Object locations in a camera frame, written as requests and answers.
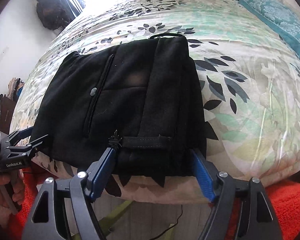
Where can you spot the brown bag with clothes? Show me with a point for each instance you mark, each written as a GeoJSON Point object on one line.
{"type": "Point", "coordinates": [8, 103]}

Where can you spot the white wall socket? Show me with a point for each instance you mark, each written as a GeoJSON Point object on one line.
{"type": "Point", "coordinates": [4, 53]}

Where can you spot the floral bed sheet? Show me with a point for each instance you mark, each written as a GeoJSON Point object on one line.
{"type": "Point", "coordinates": [250, 77]}

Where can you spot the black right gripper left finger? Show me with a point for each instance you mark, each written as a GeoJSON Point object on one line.
{"type": "Point", "coordinates": [99, 173]}

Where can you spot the orange fleece pants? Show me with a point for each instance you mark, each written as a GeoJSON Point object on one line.
{"type": "Point", "coordinates": [284, 196]}

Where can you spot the person's left hand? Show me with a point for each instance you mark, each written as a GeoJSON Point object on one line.
{"type": "Point", "coordinates": [16, 193]}

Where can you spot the dark blue left curtain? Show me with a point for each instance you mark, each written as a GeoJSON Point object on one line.
{"type": "Point", "coordinates": [73, 7]}

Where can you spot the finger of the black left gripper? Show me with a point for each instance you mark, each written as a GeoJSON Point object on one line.
{"type": "Point", "coordinates": [34, 146]}
{"type": "Point", "coordinates": [19, 135]}

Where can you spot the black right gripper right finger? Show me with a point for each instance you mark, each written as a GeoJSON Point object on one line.
{"type": "Point", "coordinates": [207, 175]}

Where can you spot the black pants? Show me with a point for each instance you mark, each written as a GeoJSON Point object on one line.
{"type": "Point", "coordinates": [144, 93]}

